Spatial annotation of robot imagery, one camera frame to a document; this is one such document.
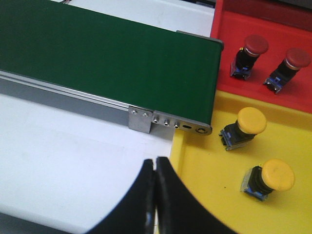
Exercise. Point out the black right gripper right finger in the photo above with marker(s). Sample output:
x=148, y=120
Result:
x=179, y=212

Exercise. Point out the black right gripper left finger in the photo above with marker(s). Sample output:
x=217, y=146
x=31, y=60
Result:
x=135, y=213

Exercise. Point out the yellow mushroom push button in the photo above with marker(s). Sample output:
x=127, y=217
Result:
x=250, y=122
x=273, y=175

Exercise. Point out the red mushroom push button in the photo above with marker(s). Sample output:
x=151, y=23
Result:
x=254, y=47
x=294, y=60

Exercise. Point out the yellow plastic tray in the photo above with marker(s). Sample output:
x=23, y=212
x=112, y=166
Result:
x=214, y=175

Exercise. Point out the green conveyor belt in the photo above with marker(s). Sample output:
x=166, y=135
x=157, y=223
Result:
x=109, y=57

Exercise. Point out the red plastic tray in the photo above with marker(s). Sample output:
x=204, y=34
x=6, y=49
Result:
x=284, y=26

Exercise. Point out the steel conveyor support bracket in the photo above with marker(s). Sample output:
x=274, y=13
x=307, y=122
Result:
x=140, y=119

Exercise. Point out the aluminium conveyor side rail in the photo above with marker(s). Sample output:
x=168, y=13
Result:
x=64, y=91

